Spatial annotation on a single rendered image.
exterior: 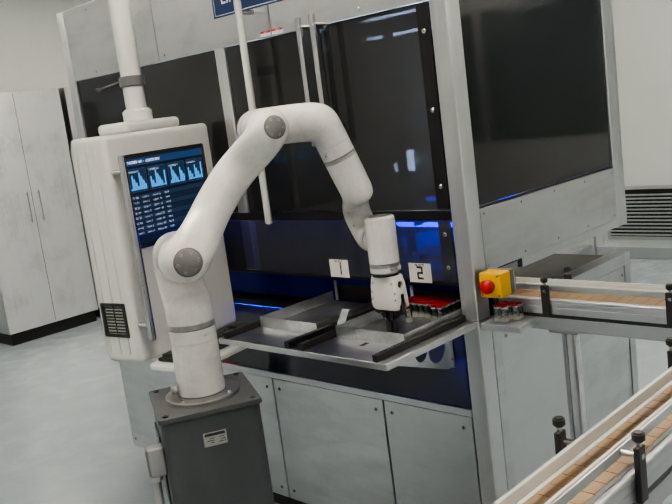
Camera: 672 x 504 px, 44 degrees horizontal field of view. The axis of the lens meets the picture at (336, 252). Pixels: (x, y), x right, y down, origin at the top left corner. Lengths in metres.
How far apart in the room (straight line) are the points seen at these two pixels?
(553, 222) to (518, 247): 0.22
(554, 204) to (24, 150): 5.16
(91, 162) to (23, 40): 5.11
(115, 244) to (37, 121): 4.55
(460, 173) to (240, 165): 0.65
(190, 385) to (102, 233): 0.82
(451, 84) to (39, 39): 5.90
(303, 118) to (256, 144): 0.17
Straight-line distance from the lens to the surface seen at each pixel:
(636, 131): 7.17
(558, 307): 2.43
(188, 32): 3.19
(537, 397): 2.78
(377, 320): 2.58
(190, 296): 2.13
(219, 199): 2.08
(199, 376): 2.13
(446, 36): 2.37
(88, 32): 3.76
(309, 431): 3.12
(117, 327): 2.86
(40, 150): 7.24
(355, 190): 2.20
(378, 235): 2.24
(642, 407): 1.65
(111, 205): 2.74
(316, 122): 2.16
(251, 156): 2.08
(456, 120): 2.37
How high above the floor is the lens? 1.54
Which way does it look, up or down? 10 degrees down
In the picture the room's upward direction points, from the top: 7 degrees counter-clockwise
